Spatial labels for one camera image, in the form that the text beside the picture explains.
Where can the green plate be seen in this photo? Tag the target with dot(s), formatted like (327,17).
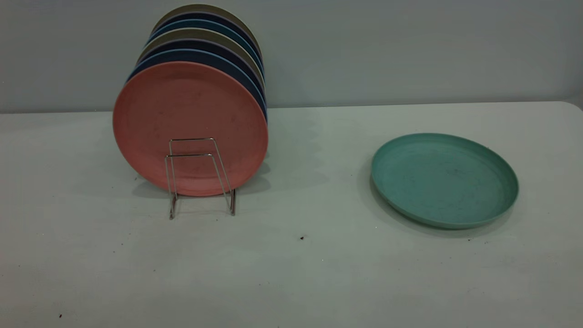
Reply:
(442,180)

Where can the pink plate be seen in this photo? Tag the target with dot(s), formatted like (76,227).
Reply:
(182,105)

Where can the blue plate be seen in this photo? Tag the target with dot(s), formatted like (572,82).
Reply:
(200,55)
(200,23)

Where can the purple plate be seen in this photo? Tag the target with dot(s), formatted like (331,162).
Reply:
(196,44)
(205,16)

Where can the beige plate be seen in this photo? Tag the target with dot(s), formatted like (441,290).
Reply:
(196,33)
(200,7)

